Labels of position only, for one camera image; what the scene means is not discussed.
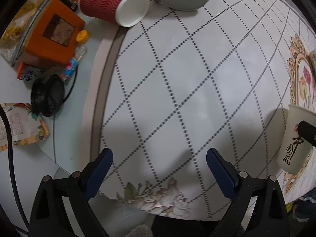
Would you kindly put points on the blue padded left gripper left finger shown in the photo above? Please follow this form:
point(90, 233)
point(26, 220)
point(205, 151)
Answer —
point(96, 171)

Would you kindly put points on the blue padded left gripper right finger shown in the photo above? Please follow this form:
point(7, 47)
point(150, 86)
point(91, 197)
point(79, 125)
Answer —
point(224, 173)

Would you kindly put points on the white paper cup with print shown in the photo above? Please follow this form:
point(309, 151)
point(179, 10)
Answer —
point(294, 149)

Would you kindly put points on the red ribbed paper cup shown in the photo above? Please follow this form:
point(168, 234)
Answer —
point(125, 13)

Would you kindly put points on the floral paper packet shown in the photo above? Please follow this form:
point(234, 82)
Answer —
point(26, 126)

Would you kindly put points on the black round lid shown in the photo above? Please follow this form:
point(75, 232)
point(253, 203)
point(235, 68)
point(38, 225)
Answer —
point(47, 95)

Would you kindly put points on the floral diamond pattern table mat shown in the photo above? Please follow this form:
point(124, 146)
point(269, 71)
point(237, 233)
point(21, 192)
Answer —
point(183, 82)

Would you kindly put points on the yellow bottle cap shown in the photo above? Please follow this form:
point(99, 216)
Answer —
point(83, 36)

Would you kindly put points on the orange cardboard box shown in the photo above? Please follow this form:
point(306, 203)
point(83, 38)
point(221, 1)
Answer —
point(51, 41)

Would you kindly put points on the yellow plastic bag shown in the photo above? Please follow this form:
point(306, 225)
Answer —
point(14, 31)

